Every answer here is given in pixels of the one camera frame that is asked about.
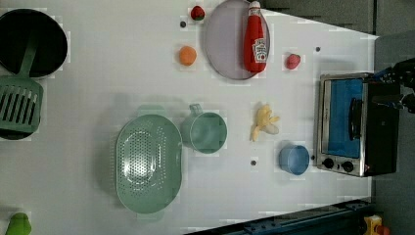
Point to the blue cup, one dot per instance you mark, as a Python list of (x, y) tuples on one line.
[(294, 159)]

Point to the green pear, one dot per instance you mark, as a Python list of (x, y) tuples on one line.
[(19, 224)]

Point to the dark red strawberry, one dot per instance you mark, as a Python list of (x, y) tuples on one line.
[(197, 13)]

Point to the orange fruit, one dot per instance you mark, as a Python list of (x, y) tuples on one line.
[(187, 56)]

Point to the green perforated colander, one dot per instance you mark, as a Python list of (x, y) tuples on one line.
[(148, 171)]

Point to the pink red strawberry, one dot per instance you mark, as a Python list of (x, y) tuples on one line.
[(292, 61)]

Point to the green mug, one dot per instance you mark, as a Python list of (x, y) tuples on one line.
[(205, 132)]

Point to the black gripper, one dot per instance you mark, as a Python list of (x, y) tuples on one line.
[(401, 74)]

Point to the grey round plate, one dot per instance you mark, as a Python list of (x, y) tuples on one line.
[(224, 38)]

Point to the peeled yellow banana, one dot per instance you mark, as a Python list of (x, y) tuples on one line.
[(264, 121)]

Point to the black silver toaster oven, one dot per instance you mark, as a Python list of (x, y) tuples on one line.
[(357, 127)]

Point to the black frying pan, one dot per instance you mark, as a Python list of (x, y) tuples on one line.
[(15, 29)]

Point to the red ketchup bottle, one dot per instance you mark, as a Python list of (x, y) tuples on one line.
[(255, 49)]

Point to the green slotted spatula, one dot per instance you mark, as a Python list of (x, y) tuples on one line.
[(21, 96)]

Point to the blue metal table frame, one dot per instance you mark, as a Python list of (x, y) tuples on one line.
[(338, 219)]

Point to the yellow red toy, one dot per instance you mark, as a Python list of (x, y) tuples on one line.
[(375, 226)]

